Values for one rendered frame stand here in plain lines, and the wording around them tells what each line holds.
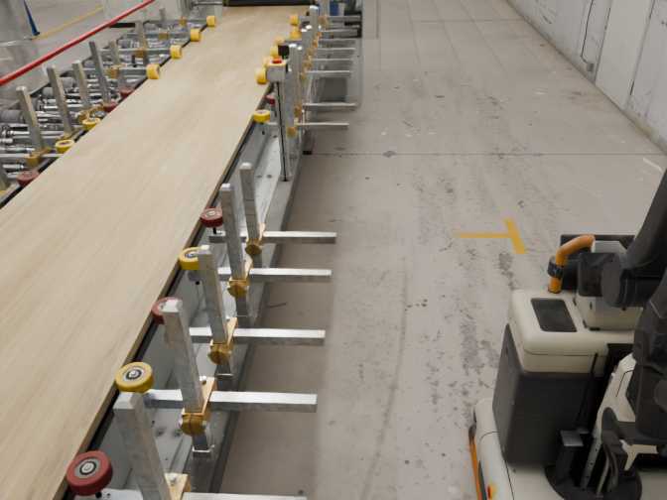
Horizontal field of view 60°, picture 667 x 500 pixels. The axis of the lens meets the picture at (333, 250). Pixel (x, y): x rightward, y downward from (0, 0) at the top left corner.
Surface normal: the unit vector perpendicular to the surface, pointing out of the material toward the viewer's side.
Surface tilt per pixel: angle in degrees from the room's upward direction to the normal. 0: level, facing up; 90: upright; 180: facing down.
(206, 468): 0
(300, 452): 0
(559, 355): 90
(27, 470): 0
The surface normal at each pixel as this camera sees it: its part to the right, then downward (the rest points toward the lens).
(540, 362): -0.07, 0.54
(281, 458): -0.03, -0.84
